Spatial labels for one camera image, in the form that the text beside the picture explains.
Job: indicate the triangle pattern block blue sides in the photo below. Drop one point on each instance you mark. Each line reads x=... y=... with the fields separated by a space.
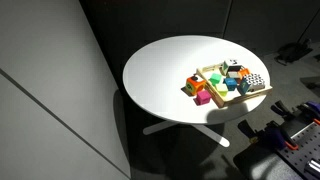
x=253 y=80

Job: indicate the large orange toy block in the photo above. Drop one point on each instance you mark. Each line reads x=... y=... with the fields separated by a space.
x=196 y=85

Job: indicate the pink toy block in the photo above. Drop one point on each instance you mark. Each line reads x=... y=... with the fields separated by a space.
x=203 y=97

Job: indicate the green toy block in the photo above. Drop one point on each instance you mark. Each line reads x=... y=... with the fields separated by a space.
x=216 y=78

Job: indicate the yellow-green toy block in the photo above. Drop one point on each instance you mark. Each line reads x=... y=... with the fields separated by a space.
x=221 y=88

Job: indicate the black white patterned toy block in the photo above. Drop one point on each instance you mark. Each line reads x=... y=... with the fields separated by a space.
x=231 y=62

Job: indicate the wooden tray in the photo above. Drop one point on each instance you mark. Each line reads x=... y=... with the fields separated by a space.
x=240 y=97

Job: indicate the small orange toy block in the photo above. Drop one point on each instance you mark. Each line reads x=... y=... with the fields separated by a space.
x=243 y=72

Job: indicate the white table base legs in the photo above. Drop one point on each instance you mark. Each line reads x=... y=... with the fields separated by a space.
x=156 y=127

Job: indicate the black spring clamp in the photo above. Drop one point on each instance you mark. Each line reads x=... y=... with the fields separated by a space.
x=281 y=109

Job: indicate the black cart top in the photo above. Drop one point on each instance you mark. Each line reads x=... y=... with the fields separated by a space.
x=263 y=165

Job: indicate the perforated metal breadboard plate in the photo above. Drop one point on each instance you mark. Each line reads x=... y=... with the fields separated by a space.
x=303 y=150

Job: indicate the aluminium extrusion bar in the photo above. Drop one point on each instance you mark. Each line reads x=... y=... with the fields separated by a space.
x=313 y=166

